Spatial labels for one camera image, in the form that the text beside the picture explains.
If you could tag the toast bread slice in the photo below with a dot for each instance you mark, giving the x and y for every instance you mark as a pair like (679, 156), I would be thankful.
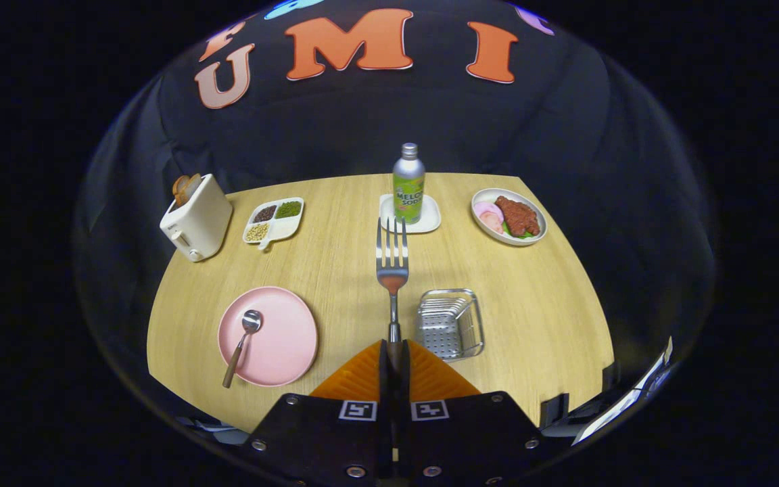
(193, 184)
(179, 191)

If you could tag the pink round plate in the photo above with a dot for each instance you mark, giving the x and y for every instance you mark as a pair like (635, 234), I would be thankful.
(281, 338)

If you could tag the pale bean pile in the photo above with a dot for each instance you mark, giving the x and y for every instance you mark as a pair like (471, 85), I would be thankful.
(257, 232)

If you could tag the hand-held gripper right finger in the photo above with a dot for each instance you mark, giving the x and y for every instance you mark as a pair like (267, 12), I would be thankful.
(406, 385)

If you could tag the dark red bean pile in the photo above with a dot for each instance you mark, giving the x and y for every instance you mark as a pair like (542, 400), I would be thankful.
(264, 214)

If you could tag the green lettuce leaf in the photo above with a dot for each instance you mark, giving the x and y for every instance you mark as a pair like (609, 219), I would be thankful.
(519, 235)

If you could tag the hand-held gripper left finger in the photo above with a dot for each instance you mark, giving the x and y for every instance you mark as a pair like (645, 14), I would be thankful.
(383, 385)

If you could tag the pink ham slices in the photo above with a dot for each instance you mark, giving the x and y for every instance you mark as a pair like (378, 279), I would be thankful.
(489, 215)

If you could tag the green label metal bottle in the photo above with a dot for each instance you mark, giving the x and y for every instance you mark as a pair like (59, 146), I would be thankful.
(408, 196)

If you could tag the white divided snack dish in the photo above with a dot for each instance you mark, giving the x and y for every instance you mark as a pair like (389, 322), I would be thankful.
(282, 230)

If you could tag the cream white toaster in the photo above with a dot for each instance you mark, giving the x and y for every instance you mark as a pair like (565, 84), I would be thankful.
(200, 220)

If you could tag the perforated metal basket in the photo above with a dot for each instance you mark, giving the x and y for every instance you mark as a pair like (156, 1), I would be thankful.
(447, 325)

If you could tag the green bean pile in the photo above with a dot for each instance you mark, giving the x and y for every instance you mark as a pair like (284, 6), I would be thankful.
(289, 209)

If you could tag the small white square tray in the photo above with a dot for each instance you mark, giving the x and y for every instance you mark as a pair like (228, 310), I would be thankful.
(431, 220)

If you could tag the red-brown meat piece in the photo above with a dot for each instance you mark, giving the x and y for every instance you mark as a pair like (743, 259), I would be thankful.
(516, 215)

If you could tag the white oval plate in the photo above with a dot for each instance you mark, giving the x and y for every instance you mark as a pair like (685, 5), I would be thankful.
(491, 195)

